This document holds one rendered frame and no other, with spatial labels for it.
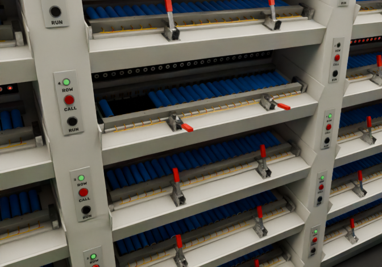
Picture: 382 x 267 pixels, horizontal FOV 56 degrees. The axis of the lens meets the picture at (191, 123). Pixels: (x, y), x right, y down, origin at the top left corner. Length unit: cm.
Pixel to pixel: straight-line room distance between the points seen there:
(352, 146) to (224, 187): 49
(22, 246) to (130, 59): 45
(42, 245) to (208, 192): 41
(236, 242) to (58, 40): 74
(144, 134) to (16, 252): 36
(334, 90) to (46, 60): 75
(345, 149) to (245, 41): 56
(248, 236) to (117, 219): 43
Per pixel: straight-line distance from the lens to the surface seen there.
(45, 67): 70
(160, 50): 75
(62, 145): 74
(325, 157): 116
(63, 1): 69
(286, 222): 121
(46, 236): 88
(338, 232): 152
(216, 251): 109
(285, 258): 136
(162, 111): 84
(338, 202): 136
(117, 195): 90
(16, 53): 71
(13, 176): 76
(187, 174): 96
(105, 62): 72
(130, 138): 79
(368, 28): 115
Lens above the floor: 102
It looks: 21 degrees down
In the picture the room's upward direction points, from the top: 2 degrees counter-clockwise
